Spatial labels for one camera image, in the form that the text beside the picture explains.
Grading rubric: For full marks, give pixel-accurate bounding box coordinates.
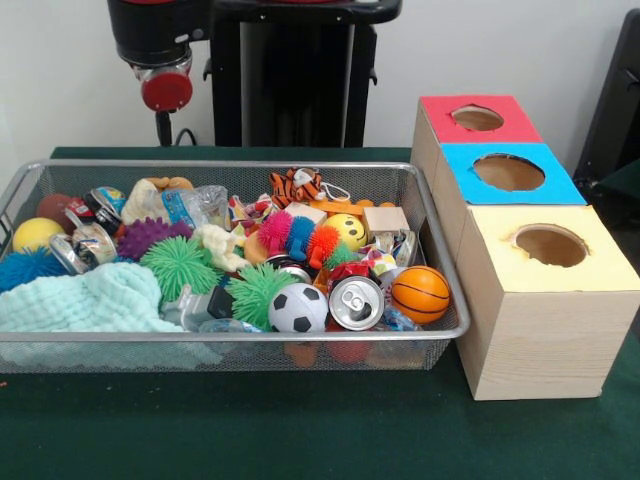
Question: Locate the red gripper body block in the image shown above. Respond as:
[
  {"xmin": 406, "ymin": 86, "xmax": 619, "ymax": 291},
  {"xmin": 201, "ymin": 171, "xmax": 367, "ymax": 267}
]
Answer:
[{"xmin": 140, "ymin": 72, "xmax": 195, "ymax": 112}]

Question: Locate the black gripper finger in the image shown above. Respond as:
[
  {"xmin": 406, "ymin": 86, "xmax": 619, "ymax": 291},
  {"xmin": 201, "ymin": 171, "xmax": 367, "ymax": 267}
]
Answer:
[{"xmin": 155, "ymin": 110, "xmax": 174, "ymax": 146}]

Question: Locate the silver mesh bin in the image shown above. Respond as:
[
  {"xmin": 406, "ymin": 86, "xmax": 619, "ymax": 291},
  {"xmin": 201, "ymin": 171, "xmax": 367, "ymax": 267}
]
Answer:
[{"xmin": 0, "ymin": 158, "xmax": 471, "ymax": 375}]

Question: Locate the wooden box with three holes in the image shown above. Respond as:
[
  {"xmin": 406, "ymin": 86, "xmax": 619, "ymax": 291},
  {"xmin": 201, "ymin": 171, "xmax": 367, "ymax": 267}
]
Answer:
[{"xmin": 409, "ymin": 93, "xmax": 640, "ymax": 401}]

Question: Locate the green spiky ball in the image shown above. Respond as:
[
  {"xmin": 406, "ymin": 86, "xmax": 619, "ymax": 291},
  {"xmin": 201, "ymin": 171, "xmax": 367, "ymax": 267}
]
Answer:
[
  {"xmin": 225, "ymin": 263, "xmax": 296, "ymax": 331},
  {"xmin": 138, "ymin": 235, "xmax": 224, "ymax": 304}
]

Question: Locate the orange tiger plush toy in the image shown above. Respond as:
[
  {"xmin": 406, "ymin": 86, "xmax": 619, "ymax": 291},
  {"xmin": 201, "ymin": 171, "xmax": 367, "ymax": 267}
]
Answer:
[{"xmin": 268, "ymin": 167, "xmax": 324, "ymax": 210}]

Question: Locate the plain yellow ball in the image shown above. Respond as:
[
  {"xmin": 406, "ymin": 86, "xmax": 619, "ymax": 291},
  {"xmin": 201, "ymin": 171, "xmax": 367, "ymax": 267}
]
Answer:
[{"xmin": 12, "ymin": 217, "xmax": 66, "ymax": 254}]

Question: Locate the mint green cloth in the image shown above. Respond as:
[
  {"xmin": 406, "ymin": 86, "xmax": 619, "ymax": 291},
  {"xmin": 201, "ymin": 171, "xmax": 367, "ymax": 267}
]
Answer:
[{"xmin": 0, "ymin": 261, "xmax": 184, "ymax": 334}]

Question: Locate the blue spiky ball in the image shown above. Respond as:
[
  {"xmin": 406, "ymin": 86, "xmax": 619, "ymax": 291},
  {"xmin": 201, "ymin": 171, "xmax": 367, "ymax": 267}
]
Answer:
[{"xmin": 0, "ymin": 248, "xmax": 69, "ymax": 294}]

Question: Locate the yellow smiley face ball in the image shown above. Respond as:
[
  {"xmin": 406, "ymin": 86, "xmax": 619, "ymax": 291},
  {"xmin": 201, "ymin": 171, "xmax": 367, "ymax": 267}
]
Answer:
[{"xmin": 323, "ymin": 213, "xmax": 369, "ymax": 253}]

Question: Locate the black and white soccer ball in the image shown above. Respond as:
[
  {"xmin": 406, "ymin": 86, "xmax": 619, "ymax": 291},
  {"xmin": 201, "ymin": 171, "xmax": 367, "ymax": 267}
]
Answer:
[{"xmin": 267, "ymin": 283, "xmax": 330, "ymax": 334}]

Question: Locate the silver soda can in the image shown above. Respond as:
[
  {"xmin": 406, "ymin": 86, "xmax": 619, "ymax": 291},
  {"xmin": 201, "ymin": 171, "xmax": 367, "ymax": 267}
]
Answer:
[{"xmin": 328, "ymin": 275, "xmax": 386, "ymax": 332}]

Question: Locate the orange basketball toy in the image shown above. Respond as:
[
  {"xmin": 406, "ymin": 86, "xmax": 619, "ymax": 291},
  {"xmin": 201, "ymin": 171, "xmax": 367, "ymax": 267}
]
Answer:
[{"xmin": 390, "ymin": 265, "xmax": 452, "ymax": 325}]

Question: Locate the black flat panel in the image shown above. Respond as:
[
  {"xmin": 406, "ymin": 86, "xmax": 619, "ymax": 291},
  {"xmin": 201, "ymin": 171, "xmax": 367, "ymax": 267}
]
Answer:
[{"xmin": 573, "ymin": 8, "xmax": 640, "ymax": 186}]

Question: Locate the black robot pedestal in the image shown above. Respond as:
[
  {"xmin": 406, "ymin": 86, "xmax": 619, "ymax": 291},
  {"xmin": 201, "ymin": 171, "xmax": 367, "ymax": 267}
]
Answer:
[{"xmin": 202, "ymin": 0, "xmax": 404, "ymax": 148}]

